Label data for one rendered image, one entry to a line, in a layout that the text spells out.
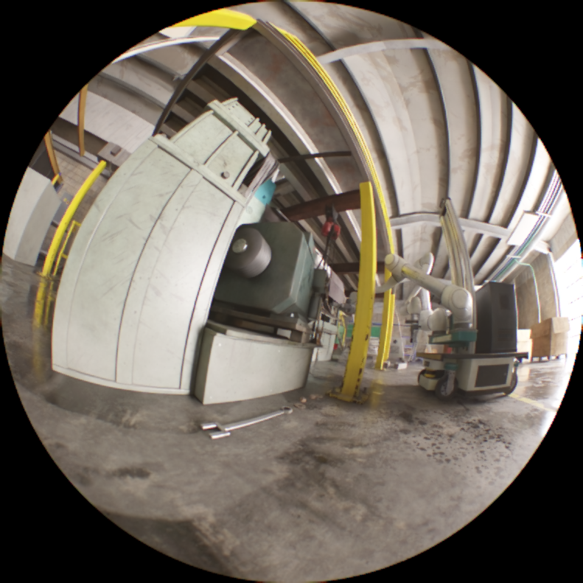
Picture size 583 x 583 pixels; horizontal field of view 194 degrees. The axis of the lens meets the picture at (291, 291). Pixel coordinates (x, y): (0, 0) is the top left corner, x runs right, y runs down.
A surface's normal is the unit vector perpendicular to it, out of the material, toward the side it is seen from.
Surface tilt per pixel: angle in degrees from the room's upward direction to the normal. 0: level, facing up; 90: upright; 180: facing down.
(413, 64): 171
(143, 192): 90
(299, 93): 180
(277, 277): 90
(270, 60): 180
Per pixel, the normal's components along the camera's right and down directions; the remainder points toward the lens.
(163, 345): 0.80, 0.02
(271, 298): -0.26, -0.29
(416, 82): -0.32, 0.93
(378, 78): -0.07, 0.94
